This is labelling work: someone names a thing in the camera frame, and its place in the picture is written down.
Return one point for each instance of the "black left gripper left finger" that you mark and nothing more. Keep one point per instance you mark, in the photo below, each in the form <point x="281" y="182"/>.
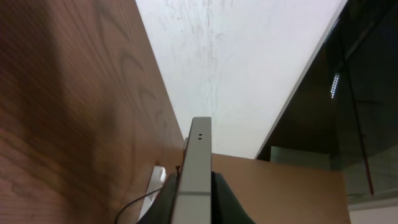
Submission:
<point x="160" y="212"/>

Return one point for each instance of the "brown wooden board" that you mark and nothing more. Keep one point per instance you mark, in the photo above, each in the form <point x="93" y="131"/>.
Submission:
<point x="278" y="193"/>

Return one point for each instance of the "white power strip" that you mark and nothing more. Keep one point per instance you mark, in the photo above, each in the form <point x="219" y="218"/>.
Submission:
<point x="156" y="181"/>

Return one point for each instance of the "dark glass window panel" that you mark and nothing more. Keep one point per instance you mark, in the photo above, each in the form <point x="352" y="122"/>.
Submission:
<point x="342" y="115"/>

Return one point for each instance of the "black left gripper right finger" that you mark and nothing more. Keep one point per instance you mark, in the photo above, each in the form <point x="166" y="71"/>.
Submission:
<point x="225" y="207"/>

